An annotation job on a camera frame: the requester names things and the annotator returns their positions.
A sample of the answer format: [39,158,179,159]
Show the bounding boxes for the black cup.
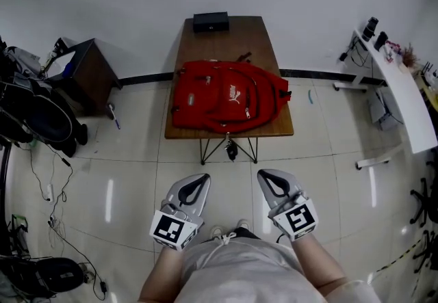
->
[373,31,389,52]

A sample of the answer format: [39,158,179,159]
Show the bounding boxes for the white box under desk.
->
[368,89,400,131]

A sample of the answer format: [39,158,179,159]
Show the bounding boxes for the dried flower bunch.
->
[400,43,420,68]

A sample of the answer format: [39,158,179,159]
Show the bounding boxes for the red backpack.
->
[170,51,292,135]

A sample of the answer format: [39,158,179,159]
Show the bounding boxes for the black office chair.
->
[409,176,438,227]

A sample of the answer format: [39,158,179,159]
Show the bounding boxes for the person's right forearm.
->
[290,235,346,291]

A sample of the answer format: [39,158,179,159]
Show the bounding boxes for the black keychain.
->
[224,132,237,161]

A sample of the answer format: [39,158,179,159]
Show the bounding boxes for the person's left forearm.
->
[138,246,188,303]

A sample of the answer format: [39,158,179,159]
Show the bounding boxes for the person's white shirt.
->
[174,236,384,303]

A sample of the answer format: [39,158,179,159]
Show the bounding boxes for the white and blue brush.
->
[108,104,121,131]

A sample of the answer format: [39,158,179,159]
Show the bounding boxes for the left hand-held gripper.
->
[149,173,211,252]

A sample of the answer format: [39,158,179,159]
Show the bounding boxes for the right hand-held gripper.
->
[257,169,320,243]

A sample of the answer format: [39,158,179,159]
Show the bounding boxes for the person's black trousers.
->
[235,227,261,239]

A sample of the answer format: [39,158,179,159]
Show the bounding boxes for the black box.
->
[192,12,229,34]

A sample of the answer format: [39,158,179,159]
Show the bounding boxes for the brown wooden table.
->
[164,15,295,166]

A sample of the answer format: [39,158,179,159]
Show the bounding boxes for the yellow black floor tape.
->
[376,239,422,274]

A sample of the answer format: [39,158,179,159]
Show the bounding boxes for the black bottle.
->
[361,16,379,42]

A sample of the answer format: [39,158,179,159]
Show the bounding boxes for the dark wooden cabinet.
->
[44,38,123,118]

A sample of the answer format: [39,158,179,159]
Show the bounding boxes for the black round fan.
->
[0,94,75,144]

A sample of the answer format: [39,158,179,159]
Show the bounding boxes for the white desk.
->
[333,28,438,170]

